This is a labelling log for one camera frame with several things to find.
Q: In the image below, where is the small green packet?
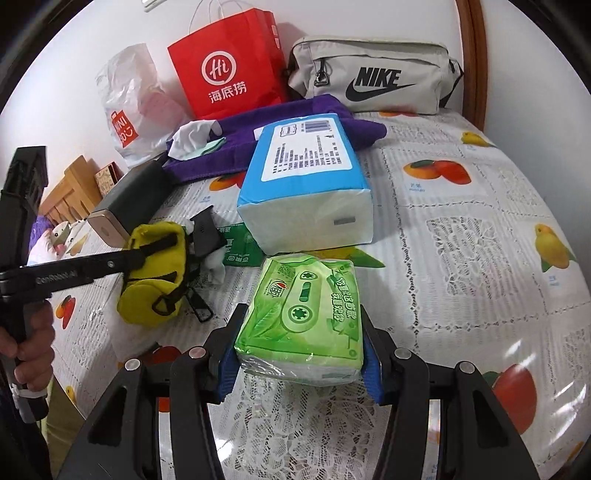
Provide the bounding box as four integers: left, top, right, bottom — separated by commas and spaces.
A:
217, 223, 264, 268

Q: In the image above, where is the dark hardcover notebook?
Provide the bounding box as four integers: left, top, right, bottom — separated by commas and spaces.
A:
88, 159, 172, 250

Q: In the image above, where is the grey waist bag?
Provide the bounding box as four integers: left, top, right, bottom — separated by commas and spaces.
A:
286, 37, 465, 116

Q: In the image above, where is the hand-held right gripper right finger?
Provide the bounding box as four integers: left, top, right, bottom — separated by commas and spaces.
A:
358, 305, 541, 480

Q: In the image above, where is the white glove-like cloth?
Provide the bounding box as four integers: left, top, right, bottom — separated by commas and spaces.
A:
167, 119, 220, 162

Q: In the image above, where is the wooden furniture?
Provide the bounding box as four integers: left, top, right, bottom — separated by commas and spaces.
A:
39, 156, 105, 227

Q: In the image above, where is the red paper bag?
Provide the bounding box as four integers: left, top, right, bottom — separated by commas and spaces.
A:
167, 0, 291, 120

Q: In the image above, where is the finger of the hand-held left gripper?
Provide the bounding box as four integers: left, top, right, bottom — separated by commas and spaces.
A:
124, 234, 184, 271
185, 205, 223, 260

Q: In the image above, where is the green tissue pack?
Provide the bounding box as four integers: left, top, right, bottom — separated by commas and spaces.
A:
234, 253, 366, 384

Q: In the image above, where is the wooden headboard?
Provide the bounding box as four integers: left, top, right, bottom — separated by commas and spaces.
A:
455, 0, 490, 134

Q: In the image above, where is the yellow pouch with black straps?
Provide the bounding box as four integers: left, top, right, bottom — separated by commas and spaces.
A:
116, 222, 214, 328

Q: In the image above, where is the white plastic bag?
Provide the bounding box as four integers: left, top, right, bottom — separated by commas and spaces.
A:
95, 44, 192, 169

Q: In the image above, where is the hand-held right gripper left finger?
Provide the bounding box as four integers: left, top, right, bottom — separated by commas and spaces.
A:
55, 302, 250, 480

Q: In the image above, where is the patterned book red cover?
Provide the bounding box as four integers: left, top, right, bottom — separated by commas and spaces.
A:
95, 162, 123, 192

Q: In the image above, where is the purple towel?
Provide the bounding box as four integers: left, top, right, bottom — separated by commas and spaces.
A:
164, 93, 387, 185

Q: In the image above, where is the person's left hand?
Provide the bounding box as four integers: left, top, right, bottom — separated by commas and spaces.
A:
0, 314, 56, 394

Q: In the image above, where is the white plush toy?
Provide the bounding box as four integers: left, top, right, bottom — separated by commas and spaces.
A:
46, 219, 89, 259

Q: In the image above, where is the large blue tissue pack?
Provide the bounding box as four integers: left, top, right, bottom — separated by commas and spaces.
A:
236, 115, 374, 256

